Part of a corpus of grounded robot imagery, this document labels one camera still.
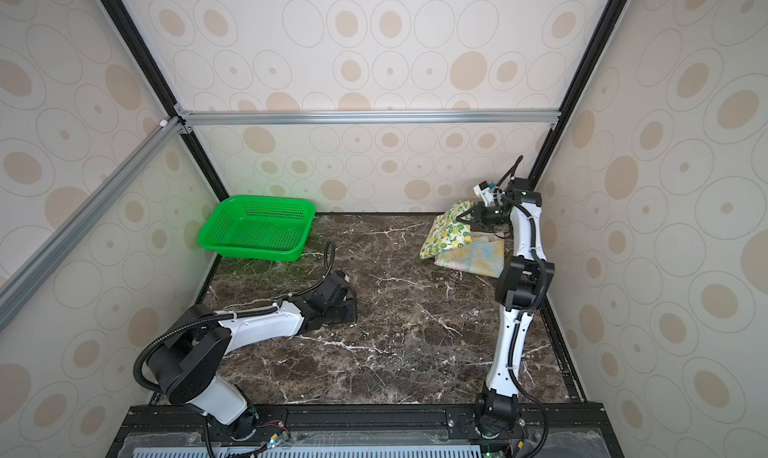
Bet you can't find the pastel floral skirt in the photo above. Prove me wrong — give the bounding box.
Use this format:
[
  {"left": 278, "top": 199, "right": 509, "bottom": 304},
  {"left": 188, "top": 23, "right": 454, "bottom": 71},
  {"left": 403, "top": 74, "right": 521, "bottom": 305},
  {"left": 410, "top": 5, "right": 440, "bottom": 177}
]
[{"left": 434, "top": 232, "right": 504, "bottom": 278}]

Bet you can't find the lemon print skirt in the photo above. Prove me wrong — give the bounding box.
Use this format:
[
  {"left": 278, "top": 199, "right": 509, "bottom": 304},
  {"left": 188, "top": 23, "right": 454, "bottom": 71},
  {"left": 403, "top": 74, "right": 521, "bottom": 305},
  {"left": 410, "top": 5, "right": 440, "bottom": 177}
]
[{"left": 419, "top": 201, "right": 474, "bottom": 260}]

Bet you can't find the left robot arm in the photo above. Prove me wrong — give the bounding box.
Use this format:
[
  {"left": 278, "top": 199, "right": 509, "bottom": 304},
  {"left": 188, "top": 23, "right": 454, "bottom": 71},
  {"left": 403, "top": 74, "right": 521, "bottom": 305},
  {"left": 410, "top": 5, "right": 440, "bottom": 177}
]
[{"left": 133, "top": 272, "right": 357, "bottom": 426}]

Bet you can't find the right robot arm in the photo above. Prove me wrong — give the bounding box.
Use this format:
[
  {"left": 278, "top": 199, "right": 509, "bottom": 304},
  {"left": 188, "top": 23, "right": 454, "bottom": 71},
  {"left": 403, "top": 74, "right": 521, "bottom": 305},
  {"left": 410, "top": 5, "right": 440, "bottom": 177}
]
[{"left": 457, "top": 178, "right": 555, "bottom": 439}]

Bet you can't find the green plastic basket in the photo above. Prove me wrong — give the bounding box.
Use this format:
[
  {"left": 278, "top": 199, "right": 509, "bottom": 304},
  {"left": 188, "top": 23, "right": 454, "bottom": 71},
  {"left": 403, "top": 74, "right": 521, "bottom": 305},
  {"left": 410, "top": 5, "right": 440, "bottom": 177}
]
[{"left": 198, "top": 195, "right": 316, "bottom": 262}]

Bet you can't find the horizontal aluminium back rail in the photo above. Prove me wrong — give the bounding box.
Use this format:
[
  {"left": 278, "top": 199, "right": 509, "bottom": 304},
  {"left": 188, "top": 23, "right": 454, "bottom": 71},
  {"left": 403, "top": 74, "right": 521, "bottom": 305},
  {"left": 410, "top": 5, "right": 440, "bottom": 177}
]
[{"left": 181, "top": 109, "right": 561, "bottom": 126}]

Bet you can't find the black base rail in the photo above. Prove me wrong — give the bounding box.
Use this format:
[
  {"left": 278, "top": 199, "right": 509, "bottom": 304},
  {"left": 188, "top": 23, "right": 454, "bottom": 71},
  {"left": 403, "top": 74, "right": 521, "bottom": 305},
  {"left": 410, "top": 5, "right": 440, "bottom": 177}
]
[{"left": 107, "top": 403, "right": 623, "bottom": 457}]

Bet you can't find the black right corner post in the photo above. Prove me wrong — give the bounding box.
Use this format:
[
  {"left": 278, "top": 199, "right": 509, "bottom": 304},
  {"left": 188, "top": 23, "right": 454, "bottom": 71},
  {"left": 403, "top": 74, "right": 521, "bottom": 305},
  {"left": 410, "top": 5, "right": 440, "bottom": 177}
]
[{"left": 523, "top": 0, "right": 630, "bottom": 191}]

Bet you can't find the black corner post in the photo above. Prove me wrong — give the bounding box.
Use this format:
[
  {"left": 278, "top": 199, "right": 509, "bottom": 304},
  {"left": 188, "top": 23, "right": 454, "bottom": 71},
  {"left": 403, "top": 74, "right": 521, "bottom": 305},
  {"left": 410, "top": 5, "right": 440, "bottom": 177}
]
[
  {"left": 98, "top": 0, "right": 230, "bottom": 201},
  {"left": 523, "top": 0, "right": 630, "bottom": 191}
]

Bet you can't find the diagonal aluminium left rail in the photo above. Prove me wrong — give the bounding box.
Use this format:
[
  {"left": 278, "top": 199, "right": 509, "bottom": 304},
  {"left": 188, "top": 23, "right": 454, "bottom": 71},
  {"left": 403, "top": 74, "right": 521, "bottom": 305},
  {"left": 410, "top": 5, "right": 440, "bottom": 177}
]
[{"left": 1, "top": 117, "right": 181, "bottom": 328}]

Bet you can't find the black left corner post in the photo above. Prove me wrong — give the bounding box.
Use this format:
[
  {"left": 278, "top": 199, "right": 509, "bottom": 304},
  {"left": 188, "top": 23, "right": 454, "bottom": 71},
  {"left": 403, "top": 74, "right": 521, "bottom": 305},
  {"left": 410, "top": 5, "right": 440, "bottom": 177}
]
[{"left": 98, "top": 0, "right": 230, "bottom": 201}]

